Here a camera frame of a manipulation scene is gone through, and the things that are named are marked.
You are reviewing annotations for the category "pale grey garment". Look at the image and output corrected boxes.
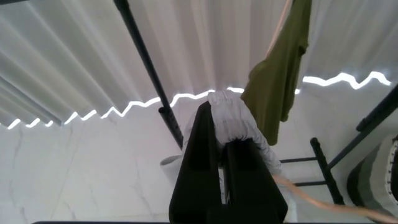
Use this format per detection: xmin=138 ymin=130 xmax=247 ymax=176
xmin=159 ymin=89 xmax=299 ymax=223

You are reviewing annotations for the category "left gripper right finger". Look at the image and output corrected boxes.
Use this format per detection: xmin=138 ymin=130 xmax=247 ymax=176
xmin=221 ymin=137 xmax=289 ymax=223

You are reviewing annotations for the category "white curtain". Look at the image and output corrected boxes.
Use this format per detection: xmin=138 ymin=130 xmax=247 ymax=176
xmin=0 ymin=0 xmax=398 ymax=128

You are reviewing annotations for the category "green short-sleeved shirt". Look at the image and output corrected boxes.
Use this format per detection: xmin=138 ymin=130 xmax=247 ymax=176
xmin=240 ymin=0 xmax=313 ymax=147

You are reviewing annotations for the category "black clothes rack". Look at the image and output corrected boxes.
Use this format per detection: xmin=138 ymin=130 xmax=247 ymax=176
xmin=0 ymin=0 xmax=398 ymax=206

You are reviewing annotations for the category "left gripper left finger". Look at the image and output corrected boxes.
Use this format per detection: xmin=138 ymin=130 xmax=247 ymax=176
xmin=168 ymin=100 xmax=225 ymax=223

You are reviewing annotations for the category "white laundry basket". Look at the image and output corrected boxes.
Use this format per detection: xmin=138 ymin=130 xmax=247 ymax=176
xmin=346 ymin=133 xmax=398 ymax=219

